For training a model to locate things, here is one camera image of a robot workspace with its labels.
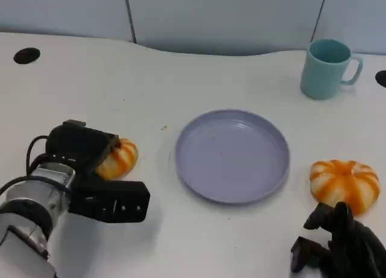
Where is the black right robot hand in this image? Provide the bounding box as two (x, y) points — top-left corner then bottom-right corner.
(290, 201), (386, 278)

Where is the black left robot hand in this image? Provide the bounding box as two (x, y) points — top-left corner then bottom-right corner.
(45, 119), (120, 180)

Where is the orange and white bread roll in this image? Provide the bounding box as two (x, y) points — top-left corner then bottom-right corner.
(95, 138), (139, 180)
(309, 159), (381, 216)

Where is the grey partition panel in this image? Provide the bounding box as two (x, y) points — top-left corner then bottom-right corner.
(125, 0), (328, 57)
(0, 0), (134, 43)
(312, 0), (386, 55)

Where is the lilac plate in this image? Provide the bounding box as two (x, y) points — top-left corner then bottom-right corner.
(174, 109), (291, 206)

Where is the pale green mug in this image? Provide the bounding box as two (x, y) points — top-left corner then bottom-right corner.
(300, 39), (364, 100)

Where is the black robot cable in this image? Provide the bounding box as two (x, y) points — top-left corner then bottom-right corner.
(26, 135), (51, 177)
(0, 174), (72, 196)

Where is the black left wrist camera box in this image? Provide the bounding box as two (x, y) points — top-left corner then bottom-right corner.
(68, 178), (151, 224)

